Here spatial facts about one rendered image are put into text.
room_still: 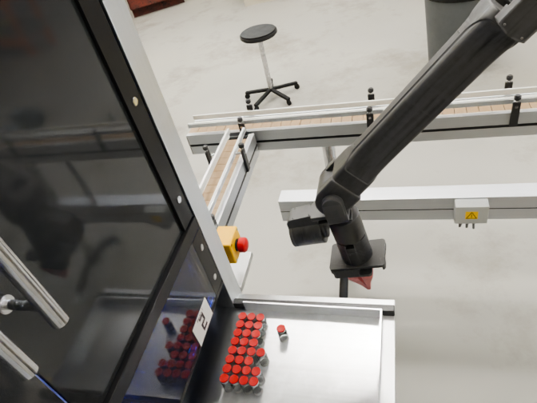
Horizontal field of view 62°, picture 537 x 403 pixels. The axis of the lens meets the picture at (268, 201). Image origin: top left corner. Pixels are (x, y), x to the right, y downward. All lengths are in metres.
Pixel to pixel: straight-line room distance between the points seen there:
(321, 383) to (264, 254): 1.55
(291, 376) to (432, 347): 1.14
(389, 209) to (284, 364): 1.03
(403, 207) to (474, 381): 0.73
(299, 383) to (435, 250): 1.53
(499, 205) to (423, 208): 0.28
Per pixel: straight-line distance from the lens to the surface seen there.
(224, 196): 1.44
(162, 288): 0.85
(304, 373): 1.05
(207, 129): 1.84
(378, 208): 1.92
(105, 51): 0.75
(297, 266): 2.41
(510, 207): 1.96
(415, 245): 2.45
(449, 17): 3.70
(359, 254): 0.81
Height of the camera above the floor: 1.80
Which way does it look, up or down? 39 degrees down
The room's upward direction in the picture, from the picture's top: 16 degrees counter-clockwise
